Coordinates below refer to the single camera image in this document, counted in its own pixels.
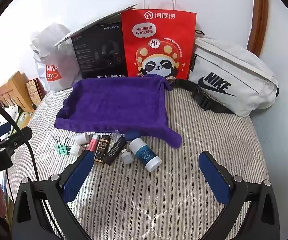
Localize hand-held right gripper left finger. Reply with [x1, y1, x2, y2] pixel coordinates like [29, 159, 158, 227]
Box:
[12, 149, 97, 240]

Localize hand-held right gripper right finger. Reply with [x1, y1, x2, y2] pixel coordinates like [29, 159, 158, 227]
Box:
[198, 151, 282, 240]

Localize white cube charger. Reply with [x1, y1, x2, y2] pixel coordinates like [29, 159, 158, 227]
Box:
[67, 144, 84, 157]

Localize green binder clip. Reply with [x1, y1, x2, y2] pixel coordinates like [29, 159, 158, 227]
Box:
[55, 136, 71, 155]

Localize small white cylinder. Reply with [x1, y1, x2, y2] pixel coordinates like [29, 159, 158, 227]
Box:
[75, 133, 91, 145]

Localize small white cap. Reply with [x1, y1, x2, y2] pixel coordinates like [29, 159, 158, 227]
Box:
[120, 149, 134, 165]

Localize blue and pink case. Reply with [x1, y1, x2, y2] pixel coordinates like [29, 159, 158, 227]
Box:
[125, 130, 144, 142]

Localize white bottle with blue label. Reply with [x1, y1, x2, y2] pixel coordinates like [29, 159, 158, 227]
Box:
[129, 138, 163, 173]

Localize white and green object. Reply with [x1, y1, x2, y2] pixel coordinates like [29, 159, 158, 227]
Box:
[0, 104, 32, 133]

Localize pink tube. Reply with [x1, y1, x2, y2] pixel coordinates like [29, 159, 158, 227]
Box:
[85, 134, 101, 153]

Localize brown gold bottle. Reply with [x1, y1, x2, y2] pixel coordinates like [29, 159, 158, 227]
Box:
[94, 134, 111, 164]

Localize wooden headboard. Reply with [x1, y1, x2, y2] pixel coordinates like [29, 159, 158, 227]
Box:
[0, 71, 37, 113]

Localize patterned brown box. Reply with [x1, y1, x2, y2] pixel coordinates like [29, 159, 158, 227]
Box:
[25, 78, 47, 106]

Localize striped grey quilt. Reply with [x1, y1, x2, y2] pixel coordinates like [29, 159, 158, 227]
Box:
[6, 80, 270, 240]

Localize purple towel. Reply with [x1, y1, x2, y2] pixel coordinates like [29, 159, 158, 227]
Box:
[54, 74, 182, 148]

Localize white plastic shopping bag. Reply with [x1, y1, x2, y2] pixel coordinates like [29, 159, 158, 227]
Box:
[30, 23, 83, 93]

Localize white waist bag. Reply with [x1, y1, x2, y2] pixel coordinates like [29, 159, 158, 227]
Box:
[173, 30, 280, 117]

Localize black headset box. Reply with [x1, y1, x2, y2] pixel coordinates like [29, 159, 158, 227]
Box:
[54, 4, 137, 47]

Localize red paper bag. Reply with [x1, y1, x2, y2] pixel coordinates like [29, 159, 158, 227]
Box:
[121, 0, 197, 80]

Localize wooden door frame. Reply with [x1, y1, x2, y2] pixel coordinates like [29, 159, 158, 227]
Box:
[247, 0, 270, 58]

